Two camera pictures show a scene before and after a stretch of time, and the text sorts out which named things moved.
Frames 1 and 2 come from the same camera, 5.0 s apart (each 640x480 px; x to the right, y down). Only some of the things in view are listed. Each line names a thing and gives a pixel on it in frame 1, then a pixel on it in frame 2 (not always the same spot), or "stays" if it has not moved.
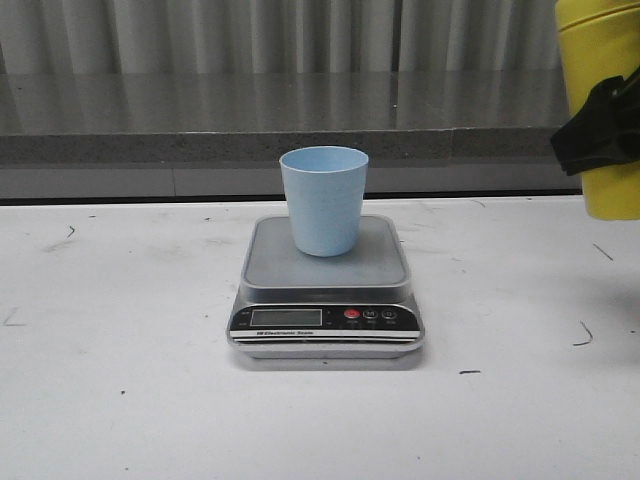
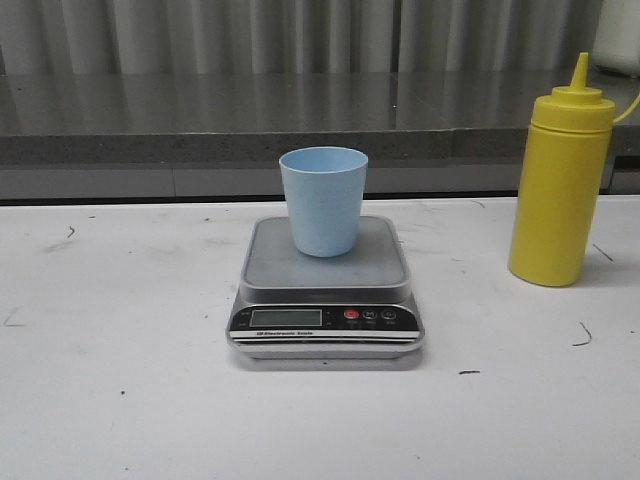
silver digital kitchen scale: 350,306 stays
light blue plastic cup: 325,187 stays
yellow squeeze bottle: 601,39 to 564,185
